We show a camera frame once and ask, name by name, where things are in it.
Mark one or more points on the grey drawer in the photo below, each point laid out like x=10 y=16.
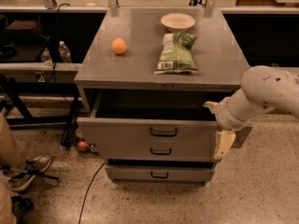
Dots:
x=168 y=153
x=143 y=118
x=165 y=174

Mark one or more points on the grey middle drawer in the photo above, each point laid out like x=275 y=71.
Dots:
x=168 y=153

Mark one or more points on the green chip bag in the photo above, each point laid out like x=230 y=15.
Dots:
x=176 y=56

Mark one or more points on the red can on floor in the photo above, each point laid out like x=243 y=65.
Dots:
x=82 y=146

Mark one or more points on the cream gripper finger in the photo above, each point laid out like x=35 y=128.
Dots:
x=212 y=106
x=224 y=142

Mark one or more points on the orange fruit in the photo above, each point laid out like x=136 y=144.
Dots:
x=118 y=46

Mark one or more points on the grey metal drawer cabinet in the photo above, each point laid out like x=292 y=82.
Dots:
x=219 y=60

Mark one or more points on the black table leg frame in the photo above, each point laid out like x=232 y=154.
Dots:
x=11 y=88

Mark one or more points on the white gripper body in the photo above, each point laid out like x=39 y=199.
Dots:
x=223 y=116

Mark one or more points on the black chair caster base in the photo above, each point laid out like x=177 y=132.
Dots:
x=25 y=204

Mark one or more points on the clear water bottle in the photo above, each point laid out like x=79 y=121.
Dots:
x=65 y=54
x=46 y=58

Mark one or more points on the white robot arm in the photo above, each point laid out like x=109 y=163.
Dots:
x=262 y=90

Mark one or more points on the grey bottom drawer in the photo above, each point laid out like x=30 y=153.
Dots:
x=165 y=174

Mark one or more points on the grey top drawer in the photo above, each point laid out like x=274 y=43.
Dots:
x=143 y=118

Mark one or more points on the beige shallow bowl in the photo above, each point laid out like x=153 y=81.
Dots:
x=177 y=22

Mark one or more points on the khaki trouser leg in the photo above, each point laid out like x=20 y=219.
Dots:
x=10 y=155

